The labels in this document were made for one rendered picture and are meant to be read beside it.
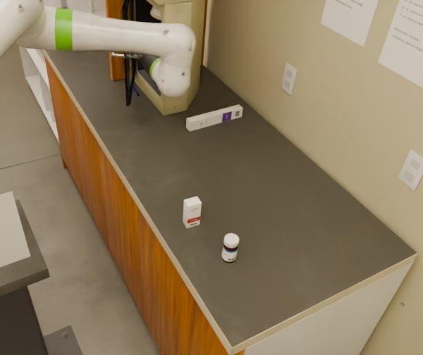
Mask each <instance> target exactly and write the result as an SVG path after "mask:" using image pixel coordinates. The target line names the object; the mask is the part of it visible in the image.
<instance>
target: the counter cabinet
mask: <svg viewBox="0 0 423 355"><path fill-rule="evenodd" d="M44 59H45V63H46V68H47V75H48V80H49V87H50V92H51V100H52V104H53V108H54V116H55V120H56V128H57V132H58V137H59V144H60V149H61V156H62V161H63V167H64V168H68V169H69V171H70V173H71V175H72V177H73V179H74V181H75V183H76V185H77V187H78V189H79V191H80V193H81V195H82V197H83V199H84V201H85V203H86V205H87V207H88V209H89V211H90V213H91V215H92V217H93V219H94V221H95V223H96V225H97V227H98V229H99V231H100V233H101V235H102V237H103V239H104V241H105V243H106V245H107V247H108V249H109V251H110V253H111V255H112V257H113V259H114V261H115V263H116V265H117V267H118V269H119V271H120V273H121V275H122V277H123V279H124V281H125V283H126V285H127V287H128V289H129V291H130V293H131V295H132V297H133V299H134V301H135V303H136V305H137V307H138V309H139V311H140V313H141V315H142V317H143V319H144V321H145V323H146V325H147V327H148V329H149V331H150V333H151V335H152V338H153V340H154V342H155V344H156V346H157V348H158V350H159V352H160V354H161V355H229V354H228V352H227V351H226V349H225V348H224V346H223V345H222V343H221V341H220V339H219V338H218V336H217V335H216V333H215V332H214V330H213V328H212V326H211V325H210V323H209V321H208V320H207V318H206V317H205V315H204V314H203V312H202V310H201V308H200V307H199V305H198V304H197V302H196V301H195V299H194V297H193V296H192V294H191V293H190V290H189V289H188V288H187V286H186V284H185V283H184V281H183V279H182V278H181V276H180V275H179V273H178V271H177V270H176V268H175V266H174V265H173V263H172V262H171V260H170V258H169V257H168V255H167V253H166V252H165V251H164V248H163V247H162V245H161V244H160V242H159V240H158V239H157V237H156V235H155V234H154V233H153V231H152V229H151V227H150V226H149V224H148V223H147V221H146V220H145V217H144V216H143V215H142V213H141V211H140V210H139V208H138V207H137V205H136V203H135V202H134V200H133V198H132V197H131V195H130V193H129V192H128V190H127V189H126V187H125V185H124V184H123V182H122V180H121V179H120V178H119V176H118V174H117V172H116V171H115V169H114V167H113V166H112V165H111V162H110V161H109V159H108V158H107V156H106V154H105V153H104V151H103V150H102V148H101V147H100V145H99V143H98V141H97V140H96V138H95V137H94V135H93V134H92V132H91V130H90V129H89V127H88V125H87V123H86V122H85V120H84V119H83V117H82V116H81V114H80V112H79V110H78V109H77V107H76V106H75V104H74V103H73V101H72V99H71V98H70V96H69V95H68V93H67V91H66V89H65V88H64V86H63V85H62V83H61V81H60V79H59V78H58V77H57V75H56V73H55V72H54V70H53V68H52V67H51V65H50V64H49V62H48V60H47V58H46V57H45V56H44ZM412 264H413V262H412V263H409V264H407V265H406V266H403V267H402V268H400V269H398V270H396V271H394V272H392V273H390V274H388V275H386V276H385V277H383V278H381V279H379V280H377V281H375V282H373V283H371V284H369V285H367V286H366V287H363V288H362V289H359V290H358V291H356V292H353V293H352V294H349V295H348V296H346V297H344V298H342V299H340V300H338V301H336V302H334V303H332V304H331V305H329V306H327V307H325V308H323V309H321V310H319V311H317V312H315V313H313V314H312V315H310V316H308V317H306V318H303V319H302V320H299V321H298V322H296V323H294V324H292V325H290V326H288V327H286V328H284V329H282V330H280V331H278V332H277V333H275V334H273V335H271V336H269V337H267V338H265V339H263V340H261V341H259V342H258V343H256V344H253V345H252V346H250V347H248V348H246V349H244V350H242V351H240V352H238V353H237V354H234V355H359V354H360V352H361V351H362V349H363V347H364V345H365V344H366V342H367V340H368V339H369V337H370V335H371V334H372V332H373V330H374V328H375V327H376V325H377V323H378V322H379V320H380V318H381V317H382V315H383V313H384V311H385V310H386V308H387V306H388V305H389V303H390V301H391V300H392V298H393V296H394V294H395V293H396V291H397V289H398V288H399V286H400V284H401V282H402V281H403V279H404V277H405V276H406V274H407V272H408V271H409V269H410V267H411V265H412Z"/></svg>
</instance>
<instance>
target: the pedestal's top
mask: <svg viewBox="0 0 423 355"><path fill-rule="evenodd" d="M15 203H16V207H17V209H18V214H19V217H20V221H21V224H22V227H23V232H24V235H25V239H26V242H27V246H28V249H29V252H30V257H27V258H26V259H22V260H19V261H16V262H14V263H10V264H8V265H6V266H2V267H0V296H2V295H5V294H8V293H9V292H13V291H15V290H17V289H20V288H23V287H26V286H28V285H31V284H33V283H36V282H39V281H41V280H44V279H47V278H49V277H50V276H49V271H48V268H47V265H46V263H45V261H44V258H43V255H42V253H41V251H40V249H39V246H38V243H37V241H36V239H35V236H34V234H33V232H32V229H31V227H30V224H29V222H28V220H27V217H26V215H25V212H24V210H23V207H22V205H21V203H20V200H15Z"/></svg>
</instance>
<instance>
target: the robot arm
mask: <svg viewBox="0 0 423 355"><path fill-rule="evenodd" d="M14 43H16V44H17V45H19V46H21V47H24V48H27V49H43V50H57V51H73V52H76V51H113V52H125V53H130V60H133V59H134V58H137V59H138V60H139V61H141V63H142V64H143V66H144V69H145V72H146V73H147V74H148V75H149V76H150V77H151V78H152V79H153V81H155V82H156V84H157V87H158V89H159V91H160V92H161V93H162V94H163V95H164V96H167V97H168V98H173V99H175V98H179V97H181V96H183V95H184V94H185V93H186V92H187V91H188V90H189V88H190V78H191V67H192V59H193V56H194V52H195V47H196V37H195V33H194V32H193V31H192V30H191V29H190V28H189V27H188V26H187V25H184V24H181V23H144V22H136V21H129V20H119V19H115V18H107V17H104V16H100V15H94V14H90V13H85V12H82V11H77V10H74V9H73V11H72V10H68V9H64V8H57V7H52V6H45V5H44V0H0V59H1V57H2V56H3V55H4V54H5V53H6V52H7V51H8V50H9V49H10V47H11V46H12V45H13V44H14Z"/></svg>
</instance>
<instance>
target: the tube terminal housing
mask: <svg viewBox="0 0 423 355"><path fill-rule="evenodd" d="M147 1H148V2H149V3H151V5H153V6H154V7H155V8H156V9H157V10H159V11H160V13H161V23H181V24H184V25H187V26H188V27H189V28H190V29H191V30H192V31H193V32H194V33H195V37H196V47H195V52H194V56H193V59H192V67H191V78H190V88H189V90H188V91H187V92H186V93H185V94H184V95H183V96H181V97H179V98H175V99H173V98H168V97H167V96H164V95H163V94H162V93H161V96H159V95H158V94H157V93H156V92H155V91H154V90H153V89H152V88H151V87H150V85H149V84H148V83H147V82H146V81H145V79H144V78H143V77H142V76H141V75H140V74H139V73H138V71H137V59H136V71H137V74H136V73H135V83H136V84H137V85H138V87H139V88H140V89H141V90H142V91H143V92H144V93H145V94H146V95H147V97H148V98H149V99H150V100H151V102H152V103H153V104H154V105H155V106H156V107H157V108H158V109H159V111H160V112H161V113H162V114H163V116H165V115H168V114H172V113H178V112H181V111H186V110H187V109H188V106H189V105H190V104H191V102H192V100H193V99H194V98H195V95H196V94H197V93H198V91H199V87H200V67H201V57H202V37H203V27H204V7H205V0H164V4H163V5H159V4H156V3H155V2H154V1H152V0H147Z"/></svg>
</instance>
